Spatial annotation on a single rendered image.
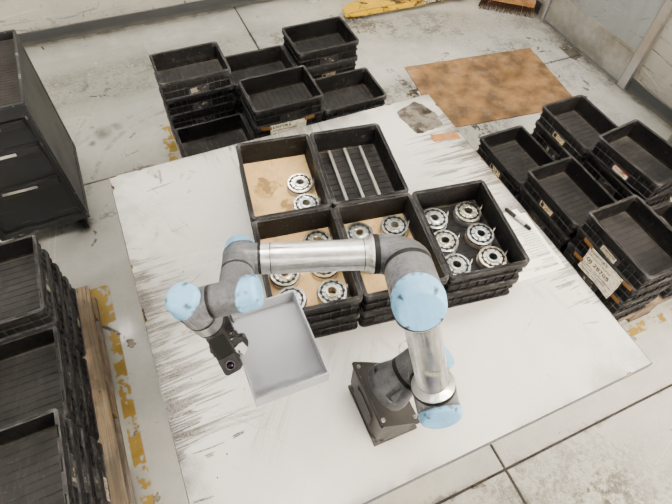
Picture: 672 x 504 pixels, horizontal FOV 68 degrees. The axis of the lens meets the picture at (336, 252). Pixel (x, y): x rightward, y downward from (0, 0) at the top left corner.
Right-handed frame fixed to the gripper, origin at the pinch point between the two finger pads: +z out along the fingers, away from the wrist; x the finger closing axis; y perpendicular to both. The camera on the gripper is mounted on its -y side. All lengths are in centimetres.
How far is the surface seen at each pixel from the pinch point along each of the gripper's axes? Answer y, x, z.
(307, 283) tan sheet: 26.5, -24.8, 31.5
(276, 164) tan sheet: 84, -37, 35
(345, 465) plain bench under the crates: -30, -8, 41
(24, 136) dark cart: 159, 55, 23
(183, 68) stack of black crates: 213, -22, 66
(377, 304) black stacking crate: 7, -42, 33
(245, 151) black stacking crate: 90, -29, 26
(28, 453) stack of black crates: 25, 87, 39
